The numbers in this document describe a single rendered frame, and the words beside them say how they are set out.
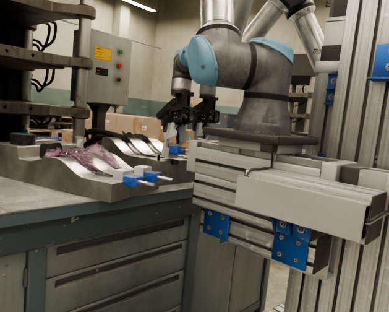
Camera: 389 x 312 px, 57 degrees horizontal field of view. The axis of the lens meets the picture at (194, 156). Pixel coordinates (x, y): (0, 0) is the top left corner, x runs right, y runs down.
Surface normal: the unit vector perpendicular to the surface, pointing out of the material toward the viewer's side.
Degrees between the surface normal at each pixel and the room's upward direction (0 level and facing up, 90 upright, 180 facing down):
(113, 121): 97
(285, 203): 90
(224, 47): 67
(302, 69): 90
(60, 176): 90
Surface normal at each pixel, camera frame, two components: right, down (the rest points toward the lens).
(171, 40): -0.62, 0.04
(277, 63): 0.20, 0.11
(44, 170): -0.43, 0.07
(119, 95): 0.73, 0.15
